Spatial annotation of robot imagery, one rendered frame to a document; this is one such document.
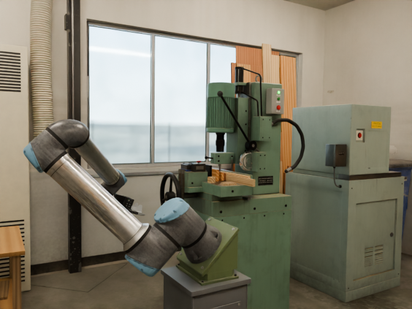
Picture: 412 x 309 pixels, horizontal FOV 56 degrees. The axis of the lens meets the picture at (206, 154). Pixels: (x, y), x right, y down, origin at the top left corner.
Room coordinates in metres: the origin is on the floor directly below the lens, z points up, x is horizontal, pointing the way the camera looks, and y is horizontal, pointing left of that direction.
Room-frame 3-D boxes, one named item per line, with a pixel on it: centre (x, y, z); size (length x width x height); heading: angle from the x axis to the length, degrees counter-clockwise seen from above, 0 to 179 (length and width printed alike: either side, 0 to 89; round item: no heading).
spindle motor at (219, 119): (2.47, -0.09, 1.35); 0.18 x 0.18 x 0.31
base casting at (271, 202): (2.53, -0.20, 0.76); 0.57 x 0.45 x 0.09; 118
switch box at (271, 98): (2.49, -0.44, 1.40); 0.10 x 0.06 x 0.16; 118
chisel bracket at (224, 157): (2.48, -0.11, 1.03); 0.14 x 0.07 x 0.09; 118
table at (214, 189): (2.41, 0.00, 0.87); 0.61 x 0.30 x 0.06; 28
